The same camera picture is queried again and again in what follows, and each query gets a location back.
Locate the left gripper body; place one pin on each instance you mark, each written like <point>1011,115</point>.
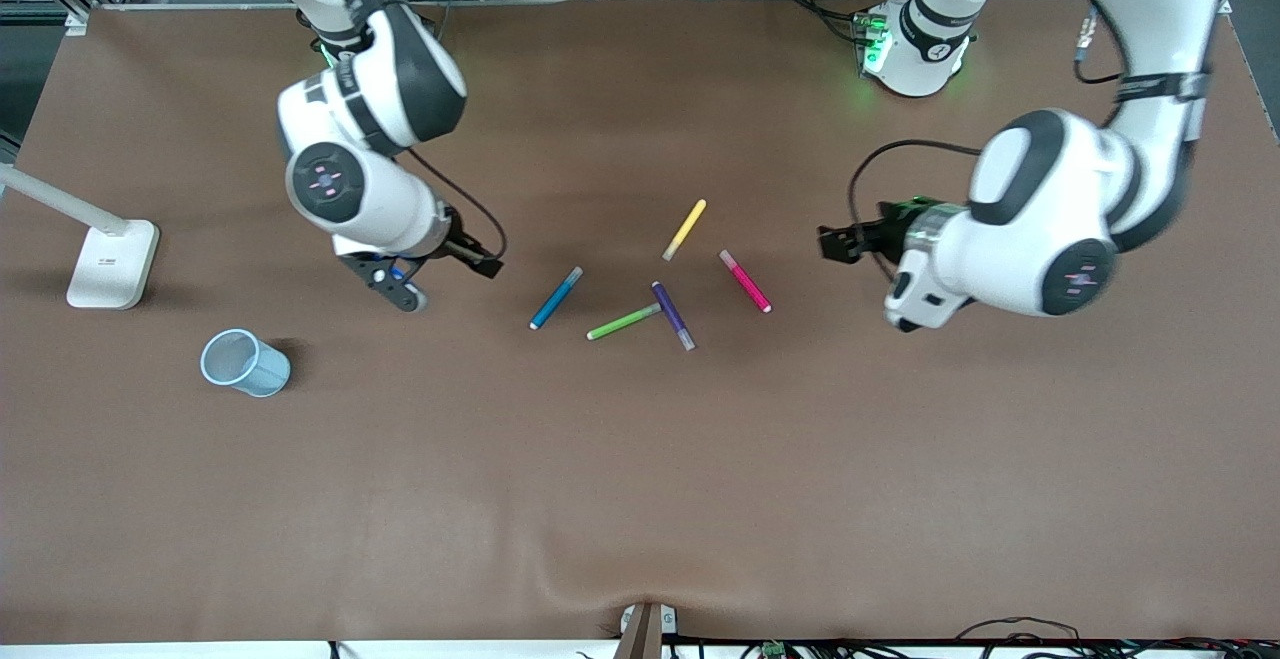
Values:
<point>882,230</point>

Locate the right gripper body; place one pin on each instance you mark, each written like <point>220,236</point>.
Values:
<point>459,245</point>

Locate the blue marker pen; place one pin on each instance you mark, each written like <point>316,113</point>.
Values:
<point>556,298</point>

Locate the pink marker pen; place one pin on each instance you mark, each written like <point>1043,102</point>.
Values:
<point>745,281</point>

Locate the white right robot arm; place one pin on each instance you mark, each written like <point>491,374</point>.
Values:
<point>400,69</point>

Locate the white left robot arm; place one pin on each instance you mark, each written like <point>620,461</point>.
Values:
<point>1050,229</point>

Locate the green marker pen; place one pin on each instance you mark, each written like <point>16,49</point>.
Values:
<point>625,322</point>

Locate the yellow marker pen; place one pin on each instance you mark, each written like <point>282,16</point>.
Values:
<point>685,229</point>

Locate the purple marker pen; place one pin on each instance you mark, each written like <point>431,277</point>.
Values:
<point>672,316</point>

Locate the green-lit circuit board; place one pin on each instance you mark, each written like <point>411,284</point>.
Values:
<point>870,39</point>

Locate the light blue mesh cup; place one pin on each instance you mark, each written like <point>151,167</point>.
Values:
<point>245,364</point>

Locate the white lamp stand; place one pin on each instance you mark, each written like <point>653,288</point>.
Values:
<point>112,264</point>

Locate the green terminal connector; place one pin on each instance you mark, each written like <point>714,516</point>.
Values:
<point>772,650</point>

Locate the metal table corner bracket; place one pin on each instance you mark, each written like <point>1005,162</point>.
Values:
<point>75,21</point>
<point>1215,6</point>

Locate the table edge clamp bracket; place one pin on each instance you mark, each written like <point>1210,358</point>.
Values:
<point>645,629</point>

